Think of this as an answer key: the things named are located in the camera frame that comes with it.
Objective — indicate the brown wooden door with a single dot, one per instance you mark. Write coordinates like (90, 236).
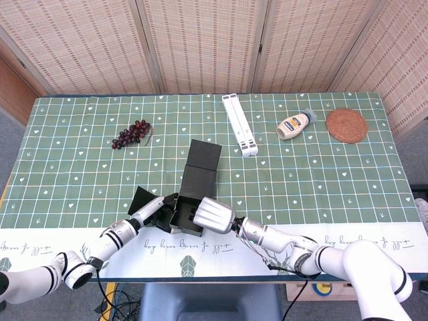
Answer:
(13, 93)

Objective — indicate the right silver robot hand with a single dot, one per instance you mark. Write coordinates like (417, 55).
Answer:
(214, 215)

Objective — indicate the dark red grape bunch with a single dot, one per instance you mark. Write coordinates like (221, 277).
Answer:
(132, 133)

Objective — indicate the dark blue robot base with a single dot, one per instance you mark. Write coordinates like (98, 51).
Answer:
(210, 301)

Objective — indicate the white folding stand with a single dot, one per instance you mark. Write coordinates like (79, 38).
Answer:
(237, 117)

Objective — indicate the green checked tablecloth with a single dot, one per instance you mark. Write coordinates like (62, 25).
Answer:
(83, 167)

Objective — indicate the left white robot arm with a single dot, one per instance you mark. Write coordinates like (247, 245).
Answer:
(113, 237)

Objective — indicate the black folding box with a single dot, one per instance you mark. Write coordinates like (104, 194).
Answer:
(200, 174)

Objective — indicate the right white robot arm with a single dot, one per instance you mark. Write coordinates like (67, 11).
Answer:
(277, 237)

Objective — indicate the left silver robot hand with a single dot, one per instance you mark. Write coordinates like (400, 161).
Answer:
(148, 210)

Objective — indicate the woven bamboo folding screen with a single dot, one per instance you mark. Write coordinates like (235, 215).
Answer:
(200, 43)

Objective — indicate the cream mayonnaise squeeze bottle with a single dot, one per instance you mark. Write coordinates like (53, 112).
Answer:
(294, 125)

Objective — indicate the round brown woven coaster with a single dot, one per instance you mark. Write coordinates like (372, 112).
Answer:
(347, 126)

